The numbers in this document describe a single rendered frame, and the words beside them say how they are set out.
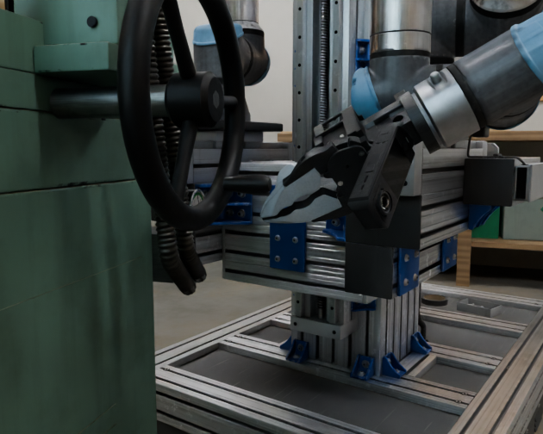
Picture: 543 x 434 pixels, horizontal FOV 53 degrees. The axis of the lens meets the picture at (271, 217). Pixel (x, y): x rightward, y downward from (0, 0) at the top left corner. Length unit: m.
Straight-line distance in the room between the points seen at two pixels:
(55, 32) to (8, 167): 0.16
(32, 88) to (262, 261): 0.67
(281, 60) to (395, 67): 3.35
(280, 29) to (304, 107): 2.84
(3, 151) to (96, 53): 0.14
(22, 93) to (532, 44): 0.52
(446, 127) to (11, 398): 0.54
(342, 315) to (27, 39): 0.87
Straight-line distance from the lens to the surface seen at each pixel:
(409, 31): 0.70
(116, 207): 0.81
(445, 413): 1.26
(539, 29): 0.61
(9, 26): 0.66
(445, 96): 0.59
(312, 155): 0.59
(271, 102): 4.02
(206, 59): 1.29
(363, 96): 0.70
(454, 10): 1.04
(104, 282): 0.79
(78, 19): 0.68
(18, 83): 0.66
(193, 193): 0.89
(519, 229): 3.34
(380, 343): 1.32
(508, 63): 0.59
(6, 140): 0.64
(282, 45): 4.04
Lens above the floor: 0.76
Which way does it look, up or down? 7 degrees down
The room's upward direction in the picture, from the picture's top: straight up
